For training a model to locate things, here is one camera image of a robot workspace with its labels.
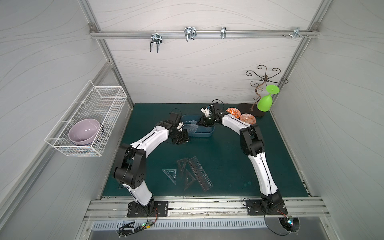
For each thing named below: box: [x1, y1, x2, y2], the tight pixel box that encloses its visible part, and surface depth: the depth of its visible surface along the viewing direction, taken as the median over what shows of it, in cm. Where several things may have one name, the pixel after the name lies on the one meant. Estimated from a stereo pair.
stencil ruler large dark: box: [187, 156, 214, 192], surface depth 87 cm
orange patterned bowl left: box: [226, 107, 241, 119], surface depth 113 cm
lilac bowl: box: [68, 118, 100, 146], surface depth 61 cm
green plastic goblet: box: [257, 84, 280, 112], surface depth 92 cm
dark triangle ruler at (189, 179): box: [184, 169, 196, 191], surface depth 85 cm
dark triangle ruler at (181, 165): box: [177, 157, 188, 178], surface depth 90 cm
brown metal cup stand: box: [238, 65, 289, 117], surface depth 98 cm
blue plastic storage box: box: [180, 114, 215, 137], surface depth 107 cm
